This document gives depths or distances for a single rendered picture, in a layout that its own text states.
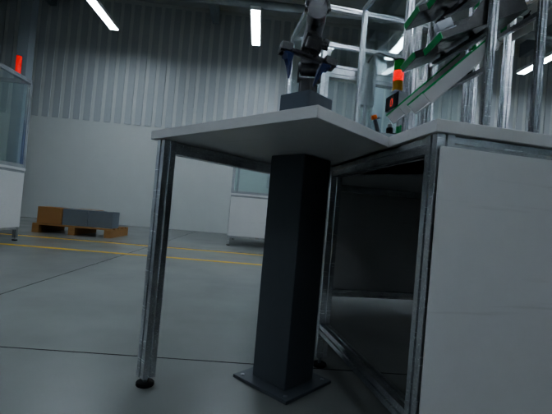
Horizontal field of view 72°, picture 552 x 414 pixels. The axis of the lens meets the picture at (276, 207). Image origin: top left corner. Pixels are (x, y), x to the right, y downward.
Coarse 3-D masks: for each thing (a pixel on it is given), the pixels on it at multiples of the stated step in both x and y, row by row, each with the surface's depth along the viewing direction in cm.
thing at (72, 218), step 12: (48, 216) 593; (60, 216) 594; (72, 216) 595; (84, 216) 597; (96, 216) 597; (108, 216) 598; (36, 228) 586; (48, 228) 616; (60, 228) 653; (72, 228) 589; (84, 228) 622; (96, 228) 591; (108, 228) 597; (120, 228) 633
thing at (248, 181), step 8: (240, 168) 653; (240, 176) 652; (248, 176) 653; (256, 176) 654; (264, 176) 654; (240, 184) 652; (248, 184) 653; (256, 184) 654; (264, 184) 654; (264, 192) 654
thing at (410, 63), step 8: (456, 24) 130; (424, 48) 130; (448, 48) 133; (464, 48) 141; (416, 56) 130; (424, 56) 131; (432, 56) 135; (408, 64) 136; (416, 64) 138; (424, 64) 142
